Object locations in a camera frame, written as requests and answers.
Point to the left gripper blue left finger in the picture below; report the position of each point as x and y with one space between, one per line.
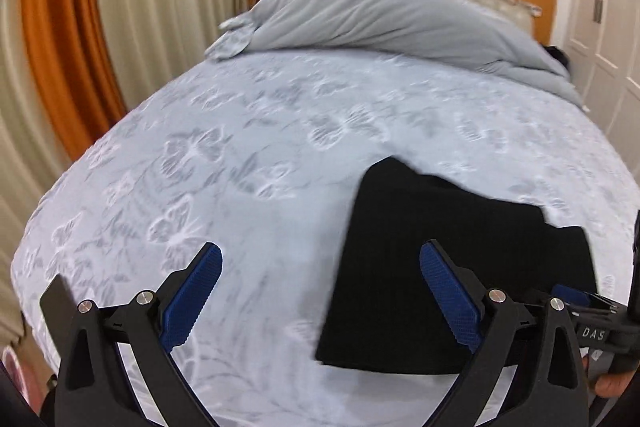
93 387

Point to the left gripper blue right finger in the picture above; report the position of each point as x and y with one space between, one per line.
549 386

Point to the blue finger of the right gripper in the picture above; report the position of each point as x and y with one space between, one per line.
570 296

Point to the black pants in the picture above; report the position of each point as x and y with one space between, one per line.
383 318

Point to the right hand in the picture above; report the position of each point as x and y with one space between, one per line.
611 385

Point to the black bag on nightstand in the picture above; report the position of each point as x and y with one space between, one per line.
559 55

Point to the butterfly pattern bed sheet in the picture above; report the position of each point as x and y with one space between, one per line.
262 155

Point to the white wardrobe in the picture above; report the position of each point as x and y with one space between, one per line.
603 45

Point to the grey duvet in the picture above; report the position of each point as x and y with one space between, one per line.
457 33

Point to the orange curtain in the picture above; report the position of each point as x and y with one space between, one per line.
72 69

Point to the cream curtain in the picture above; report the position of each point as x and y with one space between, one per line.
97 218

